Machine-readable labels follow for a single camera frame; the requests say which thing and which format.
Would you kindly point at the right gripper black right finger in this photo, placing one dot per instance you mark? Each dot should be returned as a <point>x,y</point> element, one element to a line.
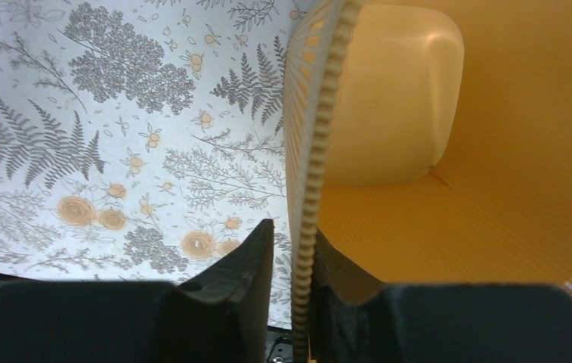
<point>355,317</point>

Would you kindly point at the floral patterned table mat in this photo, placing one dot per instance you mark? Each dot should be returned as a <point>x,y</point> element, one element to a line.
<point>142,140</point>

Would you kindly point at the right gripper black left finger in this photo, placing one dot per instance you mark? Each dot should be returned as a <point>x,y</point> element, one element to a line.
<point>220,315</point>

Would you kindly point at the yellow slatted waste basket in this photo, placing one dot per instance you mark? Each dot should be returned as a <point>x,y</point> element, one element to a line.
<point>430,142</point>

